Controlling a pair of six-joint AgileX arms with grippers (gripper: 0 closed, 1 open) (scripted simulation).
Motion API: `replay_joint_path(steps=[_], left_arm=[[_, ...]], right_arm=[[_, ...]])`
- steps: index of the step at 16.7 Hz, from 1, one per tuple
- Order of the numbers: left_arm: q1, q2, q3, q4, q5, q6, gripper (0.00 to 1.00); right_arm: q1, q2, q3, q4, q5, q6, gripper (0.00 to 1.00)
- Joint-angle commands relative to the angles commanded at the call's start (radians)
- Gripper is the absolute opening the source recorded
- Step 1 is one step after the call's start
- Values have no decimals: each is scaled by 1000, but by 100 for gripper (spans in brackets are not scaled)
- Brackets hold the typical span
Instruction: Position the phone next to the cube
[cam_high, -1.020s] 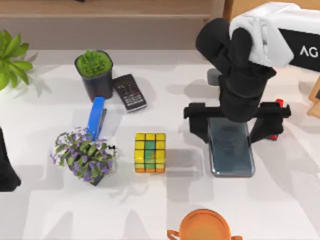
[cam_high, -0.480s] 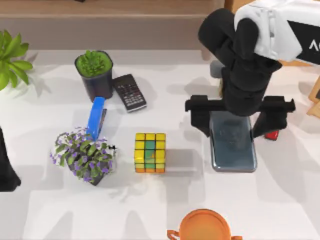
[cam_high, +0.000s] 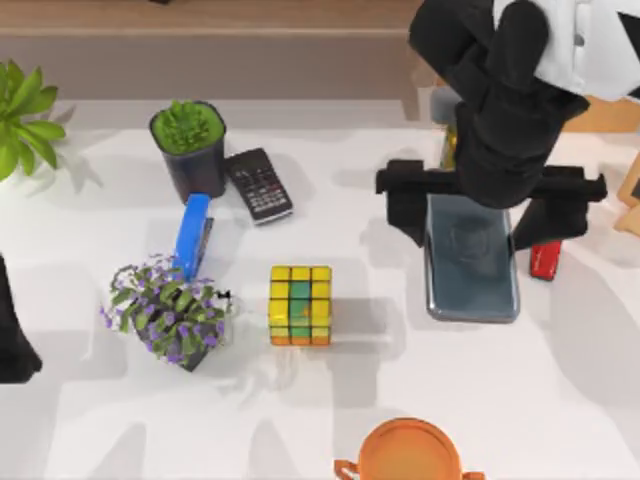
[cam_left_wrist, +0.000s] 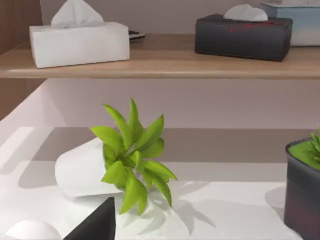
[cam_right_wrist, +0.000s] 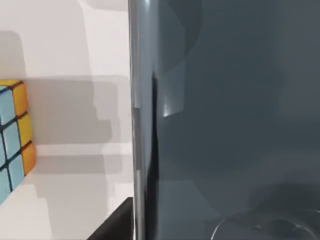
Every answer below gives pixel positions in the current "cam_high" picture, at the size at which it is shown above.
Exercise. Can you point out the yellow bottle with grey cap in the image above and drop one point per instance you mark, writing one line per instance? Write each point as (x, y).
(448, 150)

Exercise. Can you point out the wooden framed blackboard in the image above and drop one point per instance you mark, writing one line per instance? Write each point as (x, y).
(627, 220)

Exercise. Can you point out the grey-blue phone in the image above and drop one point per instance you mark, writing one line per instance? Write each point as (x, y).
(470, 270)

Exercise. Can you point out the yellow and green puzzle cube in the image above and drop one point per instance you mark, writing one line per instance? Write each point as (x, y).
(300, 305)

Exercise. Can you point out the black calculator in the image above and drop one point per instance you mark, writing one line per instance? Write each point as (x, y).
(260, 187)

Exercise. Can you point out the blue stapler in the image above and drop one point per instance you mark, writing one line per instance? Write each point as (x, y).
(192, 235)

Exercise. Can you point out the green plant in dark pot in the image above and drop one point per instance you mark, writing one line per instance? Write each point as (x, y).
(192, 145)

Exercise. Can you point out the orange trophy cup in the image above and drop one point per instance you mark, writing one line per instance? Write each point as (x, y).
(407, 450)

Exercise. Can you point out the purple flower plant pot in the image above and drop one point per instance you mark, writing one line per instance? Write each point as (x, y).
(170, 315)

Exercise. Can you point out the wooden shelf board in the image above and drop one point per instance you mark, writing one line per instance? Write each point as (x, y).
(200, 15)

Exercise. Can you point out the green leafy plant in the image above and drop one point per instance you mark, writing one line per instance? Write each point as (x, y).
(22, 120)

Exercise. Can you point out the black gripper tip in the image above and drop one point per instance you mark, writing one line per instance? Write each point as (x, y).
(15, 340)

